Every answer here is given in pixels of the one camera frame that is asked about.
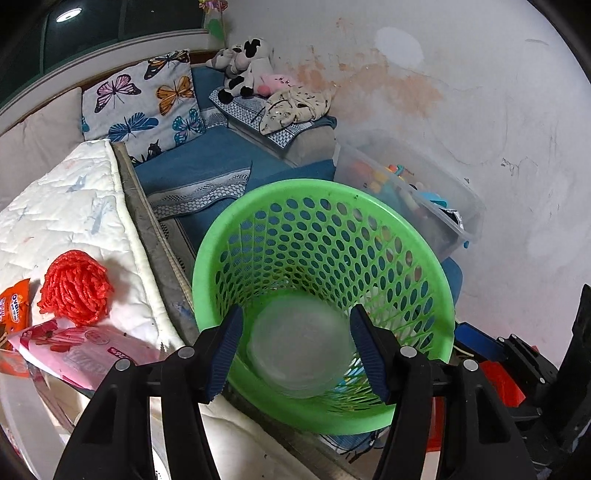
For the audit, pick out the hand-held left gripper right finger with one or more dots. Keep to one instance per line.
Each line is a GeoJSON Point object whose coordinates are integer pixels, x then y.
{"type": "Point", "coordinates": [369, 350]}

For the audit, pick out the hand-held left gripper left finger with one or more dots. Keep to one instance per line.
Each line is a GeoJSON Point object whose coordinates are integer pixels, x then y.
{"type": "Point", "coordinates": [228, 350]}

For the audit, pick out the clear plastic bowl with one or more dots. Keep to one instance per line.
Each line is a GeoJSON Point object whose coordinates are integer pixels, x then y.
{"type": "Point", "coordinates": [300, 350]}

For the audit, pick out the green plastic basket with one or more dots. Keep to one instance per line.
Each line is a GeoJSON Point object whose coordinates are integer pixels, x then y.
{"type": "Point", "coordinates": [207, 258]}

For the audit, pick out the pink snack packet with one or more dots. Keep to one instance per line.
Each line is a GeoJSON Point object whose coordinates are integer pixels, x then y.
{"type": "Point", "coordinates": [83, 350]}

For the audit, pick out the red mesh net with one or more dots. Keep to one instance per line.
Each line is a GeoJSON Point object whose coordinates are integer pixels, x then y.
{"type": "Point", "coordinates": [74, 286]}

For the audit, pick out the orange snack packet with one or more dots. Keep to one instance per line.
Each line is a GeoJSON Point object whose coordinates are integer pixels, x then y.
{"type": "Point", "coordinates": [14, 304]}

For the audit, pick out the red plastic object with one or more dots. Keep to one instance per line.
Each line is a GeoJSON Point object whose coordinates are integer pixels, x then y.
{"type": "Point", "coordinates": [501, 383]}

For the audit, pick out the clear storage box with toys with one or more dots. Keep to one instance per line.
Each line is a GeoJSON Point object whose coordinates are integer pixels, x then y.
{"type": "Point", "coordinates": [415, 194]}

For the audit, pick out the blue sofa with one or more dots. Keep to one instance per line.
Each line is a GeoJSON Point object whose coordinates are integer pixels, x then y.
{"type": "Point", "coordinates": [221, 152]}

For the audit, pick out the white quilted mattress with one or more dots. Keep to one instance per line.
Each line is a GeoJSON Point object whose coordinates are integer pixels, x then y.
{"type": "Point", "coordinates": [69, 194]}

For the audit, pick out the beige printed cloth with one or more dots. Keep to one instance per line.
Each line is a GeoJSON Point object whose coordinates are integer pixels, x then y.
{"type": "Point", "coordinates": [291, 106]}

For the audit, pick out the large butterfly print pillow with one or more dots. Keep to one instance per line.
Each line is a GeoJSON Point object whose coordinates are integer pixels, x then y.
{"type": "Point", "coordinates": [138, 106]}

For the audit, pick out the pink plush toy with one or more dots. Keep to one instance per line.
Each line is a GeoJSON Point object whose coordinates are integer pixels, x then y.
{"type": "Point", "coordinates": [274, 83]}

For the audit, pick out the beige cushion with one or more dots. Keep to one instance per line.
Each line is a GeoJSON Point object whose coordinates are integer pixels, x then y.
{"type": "Point", "coordinates": [41, 134]}

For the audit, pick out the cow plush toy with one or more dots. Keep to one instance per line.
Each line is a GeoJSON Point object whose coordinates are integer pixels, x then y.
{"type": "Point", "coordinates": [247, 60]}

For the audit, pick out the grey plush toy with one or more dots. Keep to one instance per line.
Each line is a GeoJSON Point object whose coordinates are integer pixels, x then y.
{"type": "Point", "coordinates": [219, 59]}

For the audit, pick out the colourful hanging toy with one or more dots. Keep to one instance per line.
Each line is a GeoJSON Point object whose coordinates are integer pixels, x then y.
{"type": "Point", "coordinates": [214, 18]}

